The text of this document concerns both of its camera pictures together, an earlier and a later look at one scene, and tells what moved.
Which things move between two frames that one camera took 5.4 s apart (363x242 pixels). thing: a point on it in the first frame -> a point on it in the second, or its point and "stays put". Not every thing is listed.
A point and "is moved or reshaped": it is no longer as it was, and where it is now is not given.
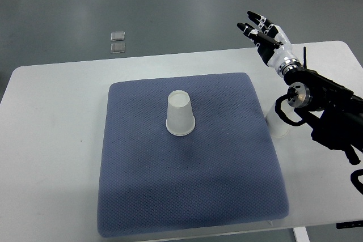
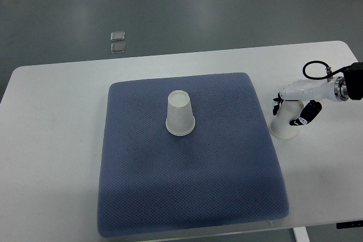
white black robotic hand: [273, 45] -> [311, 92]
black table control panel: [349, 224] stays put
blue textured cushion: [224, 174] stays put
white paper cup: [278, 127] is moved or reshaped
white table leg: [300, 234] stays put
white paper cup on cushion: [180, 121] stays put
